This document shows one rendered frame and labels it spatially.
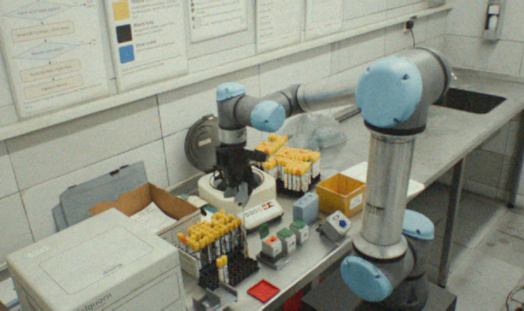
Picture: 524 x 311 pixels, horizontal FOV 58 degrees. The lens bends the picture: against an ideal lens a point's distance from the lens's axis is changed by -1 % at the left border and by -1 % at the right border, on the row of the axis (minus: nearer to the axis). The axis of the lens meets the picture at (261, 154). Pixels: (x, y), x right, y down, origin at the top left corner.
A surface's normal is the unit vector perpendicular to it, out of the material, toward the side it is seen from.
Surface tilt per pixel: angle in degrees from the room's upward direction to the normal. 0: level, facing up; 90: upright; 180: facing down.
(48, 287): 0
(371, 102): 82
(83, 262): 0
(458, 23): 90
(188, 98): 90
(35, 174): 90
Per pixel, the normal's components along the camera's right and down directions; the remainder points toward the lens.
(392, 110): -0.68, 0.21
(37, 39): 0.72, 0.32
